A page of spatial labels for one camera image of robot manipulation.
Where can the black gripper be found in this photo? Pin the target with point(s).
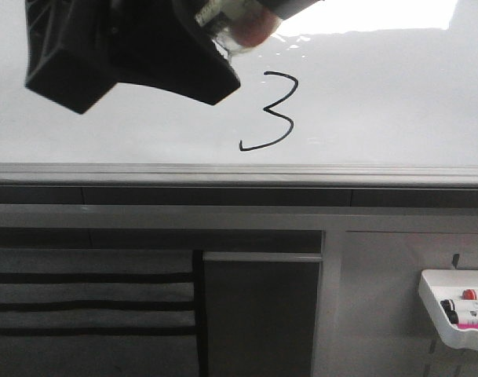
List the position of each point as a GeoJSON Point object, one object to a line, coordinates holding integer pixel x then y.
{"type": "Point", "coordinates": [75, 55]}

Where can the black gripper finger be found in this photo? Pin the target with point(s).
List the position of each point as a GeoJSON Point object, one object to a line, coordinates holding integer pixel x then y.
{"type": "Point", "coordinates": [285, 9]}

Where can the black whiteboard marker with tape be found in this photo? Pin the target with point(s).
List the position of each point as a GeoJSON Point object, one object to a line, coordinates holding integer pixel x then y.
{"type": "Point", "coordinates": [235, 26]}

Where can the white whiteboard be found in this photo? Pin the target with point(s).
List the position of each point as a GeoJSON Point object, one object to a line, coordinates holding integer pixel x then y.
{"type": "Point", "coordinates": [374, 93]}

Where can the white plastic marker tray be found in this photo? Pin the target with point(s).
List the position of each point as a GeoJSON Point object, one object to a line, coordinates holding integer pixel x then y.
{"type": "Point", "coordinates": [436, 285]}

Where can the black capped marker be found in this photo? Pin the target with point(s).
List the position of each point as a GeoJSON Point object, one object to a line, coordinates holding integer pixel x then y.
{"type": "Point", "coordinates": [459, 305]}
{"type": "Point", "coordinates": [468, 317]}

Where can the red capped marker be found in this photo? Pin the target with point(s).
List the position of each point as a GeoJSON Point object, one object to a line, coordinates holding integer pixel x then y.
{"type": "Point", "coordinates": [470, 294]}

